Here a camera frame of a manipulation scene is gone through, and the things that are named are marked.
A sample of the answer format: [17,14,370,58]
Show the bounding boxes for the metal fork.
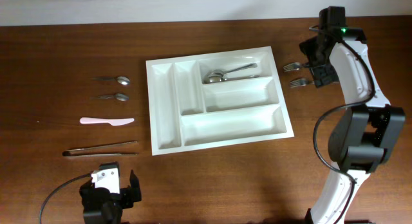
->
[283,62,310,72]
[289,78,314,88]

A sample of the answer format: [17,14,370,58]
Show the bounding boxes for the large metal spoon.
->
[203,75,258,84]
[207,63,258,77]

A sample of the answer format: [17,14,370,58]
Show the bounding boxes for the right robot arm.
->
[299,6,406,223]

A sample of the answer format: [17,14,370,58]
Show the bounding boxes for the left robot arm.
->
[79,169,142,224]

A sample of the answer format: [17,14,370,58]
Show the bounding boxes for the pink plastic knife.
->
[79,117,135,126]

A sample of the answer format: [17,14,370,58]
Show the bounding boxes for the metal kitchen tongs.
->
[62,141,138,158]

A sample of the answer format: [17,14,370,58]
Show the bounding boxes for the white plastic cutlery tray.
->
[146,46,294,155]

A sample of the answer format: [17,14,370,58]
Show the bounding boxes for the lower small teaspoon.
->
[92,93,129,102]

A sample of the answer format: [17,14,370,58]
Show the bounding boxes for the small teaspoon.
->
[93,76,130,86]
[92,93,129,102]

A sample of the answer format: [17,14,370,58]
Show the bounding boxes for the upper small teaspoon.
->
[93,76,130,86]

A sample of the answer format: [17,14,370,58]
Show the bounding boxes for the left black cable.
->
[37,173,93,224]

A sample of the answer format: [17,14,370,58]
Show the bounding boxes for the black cable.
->
[308,24,377,224]
[37,173,93,224]

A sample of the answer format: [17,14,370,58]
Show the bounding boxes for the right black cable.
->
[308,24,377,224]

